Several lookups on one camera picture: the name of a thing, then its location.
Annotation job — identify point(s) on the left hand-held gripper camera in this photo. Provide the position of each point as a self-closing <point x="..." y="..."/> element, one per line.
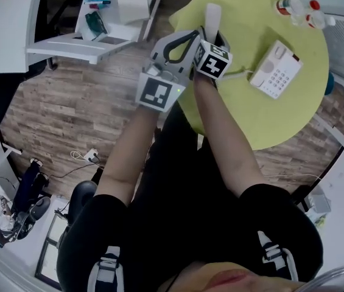
<point x="155" y="71"/>

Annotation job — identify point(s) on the clear bottle with red label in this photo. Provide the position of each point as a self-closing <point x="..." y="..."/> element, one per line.
<point x="321" y="20"/>

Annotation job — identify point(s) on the white side shelf cart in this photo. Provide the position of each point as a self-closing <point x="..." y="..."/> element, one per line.
<point x="129" y="5"/>

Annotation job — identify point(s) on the white telephone handset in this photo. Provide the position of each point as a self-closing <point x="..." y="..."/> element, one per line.
<point x="212" y="20"/>

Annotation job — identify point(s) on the person's left forearm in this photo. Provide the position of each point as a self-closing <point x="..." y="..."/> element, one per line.
<point x="129" y="157"/>

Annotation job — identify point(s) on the white desk telephone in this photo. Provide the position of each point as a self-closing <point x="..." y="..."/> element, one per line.
<point x="276" y="71"/>

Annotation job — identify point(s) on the white power strip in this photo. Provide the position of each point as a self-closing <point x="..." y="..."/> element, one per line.
<point x="90" y="154"/>

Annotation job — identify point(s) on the white desk top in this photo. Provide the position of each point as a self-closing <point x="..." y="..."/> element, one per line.
<point x="4" y="35"/>

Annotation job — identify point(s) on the teal stool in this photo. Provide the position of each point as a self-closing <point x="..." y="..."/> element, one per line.
<point x="329" y="84"/>

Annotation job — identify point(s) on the black bag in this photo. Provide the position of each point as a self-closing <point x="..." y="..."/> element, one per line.
<point x="30" y="184"/>

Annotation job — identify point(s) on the person's torso in black shirt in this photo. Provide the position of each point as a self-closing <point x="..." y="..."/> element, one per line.
<point x="190" y="217"/>

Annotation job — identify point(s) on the black marker pen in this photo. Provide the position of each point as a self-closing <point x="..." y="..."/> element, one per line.
<point x="97" y="2"/>

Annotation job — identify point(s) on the person's right forearm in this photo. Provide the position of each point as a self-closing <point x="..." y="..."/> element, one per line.
<point x="223" y="132"/>

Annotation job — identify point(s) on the clear plastic bag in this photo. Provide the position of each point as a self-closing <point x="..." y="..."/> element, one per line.
<point x="319" y="220"/>

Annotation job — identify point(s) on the black seat armrest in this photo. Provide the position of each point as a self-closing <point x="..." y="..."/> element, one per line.
<point x="82" y="199"/>

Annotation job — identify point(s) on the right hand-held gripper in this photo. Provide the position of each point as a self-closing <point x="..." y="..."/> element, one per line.
<point x="212" y="62"/>

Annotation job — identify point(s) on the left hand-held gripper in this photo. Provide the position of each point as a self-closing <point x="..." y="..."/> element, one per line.
<point x="156" y="93"/>

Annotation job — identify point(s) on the white metal chair frame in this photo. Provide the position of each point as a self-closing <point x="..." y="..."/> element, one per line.
<point x="336" y="123"/>

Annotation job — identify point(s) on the person's face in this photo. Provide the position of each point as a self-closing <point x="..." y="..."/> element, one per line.
<point x="235" y="278"/>

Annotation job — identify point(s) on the grey cardboard box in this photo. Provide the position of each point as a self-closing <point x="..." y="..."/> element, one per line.
<point x="320" y="201"/>

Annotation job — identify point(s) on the yellow-green round table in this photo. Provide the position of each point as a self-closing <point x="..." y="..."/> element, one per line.
<point x="266" y="117"/>

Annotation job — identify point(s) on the grey and black camera rig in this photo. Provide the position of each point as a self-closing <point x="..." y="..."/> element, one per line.
<point x="22" y="224"/>

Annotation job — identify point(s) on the white bottle with red label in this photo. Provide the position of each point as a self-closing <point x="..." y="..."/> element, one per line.
<point x="285" y="6"/>

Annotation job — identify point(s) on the black metal frame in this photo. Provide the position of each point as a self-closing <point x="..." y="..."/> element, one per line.
<point x="50" y="248"/>

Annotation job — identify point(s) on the dark green pouch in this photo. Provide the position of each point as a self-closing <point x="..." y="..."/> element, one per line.
<point x="96" y="24"/>

